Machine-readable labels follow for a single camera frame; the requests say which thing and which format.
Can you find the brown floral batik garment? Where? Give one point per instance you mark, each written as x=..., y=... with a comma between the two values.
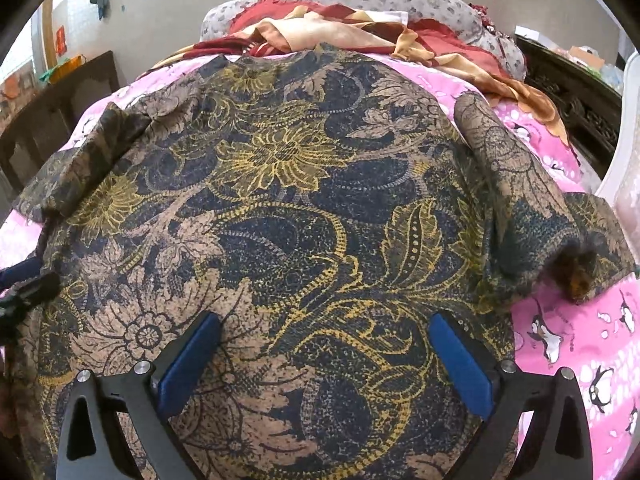
x=324, y=206

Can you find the dark wooden side table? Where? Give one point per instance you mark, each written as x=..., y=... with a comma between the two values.
x=50, y=117

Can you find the white ornate upholstered chair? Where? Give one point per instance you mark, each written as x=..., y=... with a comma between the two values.
x=620, y=186

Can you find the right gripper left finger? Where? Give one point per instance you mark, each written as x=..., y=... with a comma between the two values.
x=92, y=443

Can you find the pink penguin blanket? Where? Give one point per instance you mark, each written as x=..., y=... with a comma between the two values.
x=601, y=344

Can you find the dark carved wooden cabinet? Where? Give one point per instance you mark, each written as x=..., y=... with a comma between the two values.
x=589, y=108

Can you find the red gold satin sheet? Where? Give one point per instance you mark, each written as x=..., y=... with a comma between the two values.
x=271, y=27

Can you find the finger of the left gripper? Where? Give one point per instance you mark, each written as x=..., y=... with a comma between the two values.
x=25, y=286

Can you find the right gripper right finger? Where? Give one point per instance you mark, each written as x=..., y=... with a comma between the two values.
x=557, y=442

